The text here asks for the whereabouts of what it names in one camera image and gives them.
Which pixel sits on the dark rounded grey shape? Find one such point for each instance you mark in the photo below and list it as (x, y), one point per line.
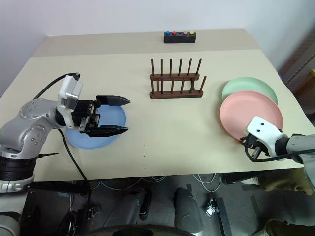
(188, 211)
(135, 204)

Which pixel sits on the olive camouflage fabric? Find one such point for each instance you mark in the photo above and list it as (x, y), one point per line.
(283, 183)

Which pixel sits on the blue plate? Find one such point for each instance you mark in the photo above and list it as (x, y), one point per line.
(101, 143)

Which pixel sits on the silver robot torso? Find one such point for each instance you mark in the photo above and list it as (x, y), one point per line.
(9, 211)

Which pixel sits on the brown wooden dish rack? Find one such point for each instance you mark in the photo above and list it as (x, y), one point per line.
(172, 95)

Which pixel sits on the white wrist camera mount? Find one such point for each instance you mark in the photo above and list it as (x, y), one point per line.
(264, 130)
(70, 91)

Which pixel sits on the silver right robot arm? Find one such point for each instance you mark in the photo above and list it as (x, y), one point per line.
(300, 145)

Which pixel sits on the black metal floor bar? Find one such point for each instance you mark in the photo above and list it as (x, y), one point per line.
(222, 214)

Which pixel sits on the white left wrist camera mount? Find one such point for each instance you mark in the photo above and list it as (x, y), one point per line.
(70, 91)

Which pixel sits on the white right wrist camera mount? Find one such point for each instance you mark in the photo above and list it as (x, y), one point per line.
(264, 130)

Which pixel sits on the black button box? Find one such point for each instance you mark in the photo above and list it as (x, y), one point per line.
(179, 39)

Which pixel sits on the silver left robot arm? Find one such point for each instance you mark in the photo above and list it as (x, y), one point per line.
(32, 127)

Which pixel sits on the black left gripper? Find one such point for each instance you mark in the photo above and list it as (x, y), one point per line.
(82, 113)

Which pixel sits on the black table frame bar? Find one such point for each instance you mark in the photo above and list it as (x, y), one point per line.
(59, 188)

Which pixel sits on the green plate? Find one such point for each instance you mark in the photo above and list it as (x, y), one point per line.
(246, 84)

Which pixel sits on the pink plate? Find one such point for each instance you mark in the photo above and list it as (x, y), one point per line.
(241, 113)

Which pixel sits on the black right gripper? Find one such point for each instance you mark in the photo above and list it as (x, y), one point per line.
(254, 145)

